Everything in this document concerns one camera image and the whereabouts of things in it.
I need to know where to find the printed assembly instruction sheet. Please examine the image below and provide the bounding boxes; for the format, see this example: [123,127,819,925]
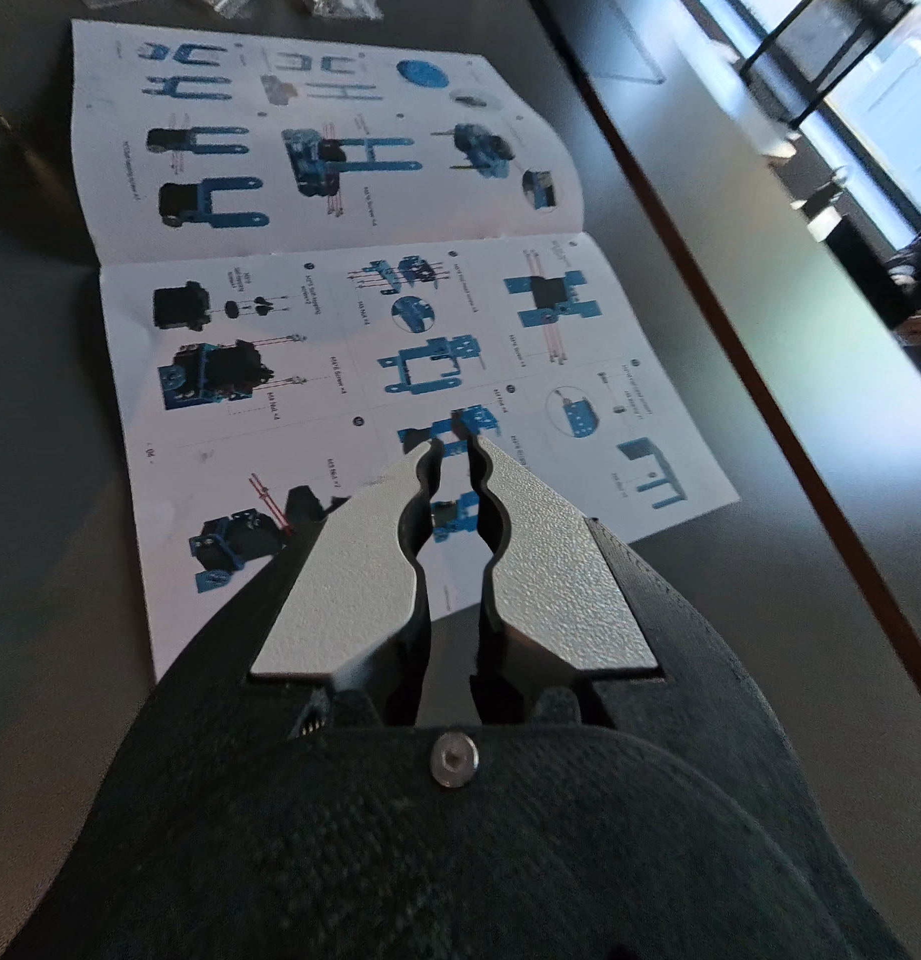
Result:
[70,18,741,681]

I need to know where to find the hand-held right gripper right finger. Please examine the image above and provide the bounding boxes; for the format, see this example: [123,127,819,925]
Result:
[467,435,661,693]

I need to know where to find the clear acrylic sheet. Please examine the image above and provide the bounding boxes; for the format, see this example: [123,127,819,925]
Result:
[580,0,666,85]

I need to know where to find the black metal frame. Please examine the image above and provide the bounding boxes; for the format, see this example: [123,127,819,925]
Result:
[736,0,912,144]

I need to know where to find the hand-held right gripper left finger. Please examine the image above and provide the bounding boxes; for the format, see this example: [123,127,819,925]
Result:
[249,438,444,723]

